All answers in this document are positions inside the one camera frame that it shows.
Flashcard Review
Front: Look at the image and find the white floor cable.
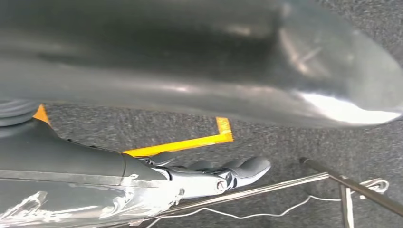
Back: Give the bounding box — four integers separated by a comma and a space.
144, 178, 390, 228

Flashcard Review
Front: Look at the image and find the steel workbench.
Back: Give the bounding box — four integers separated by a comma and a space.
157, 157, 403, 228

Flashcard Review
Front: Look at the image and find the yellow floor tape square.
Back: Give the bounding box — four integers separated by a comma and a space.
33, 104, 234, 157

